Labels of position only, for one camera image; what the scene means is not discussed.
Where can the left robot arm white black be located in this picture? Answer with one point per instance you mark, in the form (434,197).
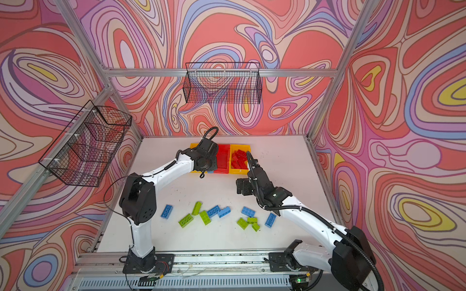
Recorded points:
(138,201)

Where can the blue lego brick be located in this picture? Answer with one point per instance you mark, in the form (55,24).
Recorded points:
(213,211)
(166,211)
(248,212)
(270,220)
(223,212)

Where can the pile of red legos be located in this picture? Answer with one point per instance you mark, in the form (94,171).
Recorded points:
(239,160)

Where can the black wire basket back wall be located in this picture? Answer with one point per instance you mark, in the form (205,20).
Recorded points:
(223,83)

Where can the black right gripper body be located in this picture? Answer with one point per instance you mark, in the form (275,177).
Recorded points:
(248,188)

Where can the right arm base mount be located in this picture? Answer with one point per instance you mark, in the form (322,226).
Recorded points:
(282,262)

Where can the green lego brick right lower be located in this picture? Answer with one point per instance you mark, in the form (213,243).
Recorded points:
(256,227)

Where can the yellow plastic bin right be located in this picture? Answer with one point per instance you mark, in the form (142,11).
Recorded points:
(234,147)

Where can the black wire basket wall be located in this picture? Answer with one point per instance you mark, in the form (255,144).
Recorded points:
(96,134)
(223,83)

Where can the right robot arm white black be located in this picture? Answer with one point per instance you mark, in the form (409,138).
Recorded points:
(344,252)

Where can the black wire basket left wall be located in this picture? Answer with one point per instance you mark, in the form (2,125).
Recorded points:
(96,134)

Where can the yellow plastic bin left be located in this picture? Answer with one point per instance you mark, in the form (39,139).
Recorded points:
(192,146)

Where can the green lego brick right large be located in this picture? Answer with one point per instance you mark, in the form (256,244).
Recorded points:
(243,224)

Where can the green lego brick middle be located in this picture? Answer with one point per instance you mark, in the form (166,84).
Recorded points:
(205,217)

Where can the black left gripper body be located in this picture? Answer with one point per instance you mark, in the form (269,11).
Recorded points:
(211,164)

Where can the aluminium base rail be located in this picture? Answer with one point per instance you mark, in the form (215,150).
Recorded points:
(245,270)

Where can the green lego brick upper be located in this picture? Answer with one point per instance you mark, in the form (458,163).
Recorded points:
(197,208)

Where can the red plastic bin middle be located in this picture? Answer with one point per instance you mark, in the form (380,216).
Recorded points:
(223,158)

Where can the yellow plastic bin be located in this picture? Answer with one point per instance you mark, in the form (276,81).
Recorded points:
(192,146)
(234,147)

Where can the green lego brick far left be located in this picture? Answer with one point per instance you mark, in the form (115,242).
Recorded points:
(186,220)

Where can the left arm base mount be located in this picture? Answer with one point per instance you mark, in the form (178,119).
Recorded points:
(158,264)

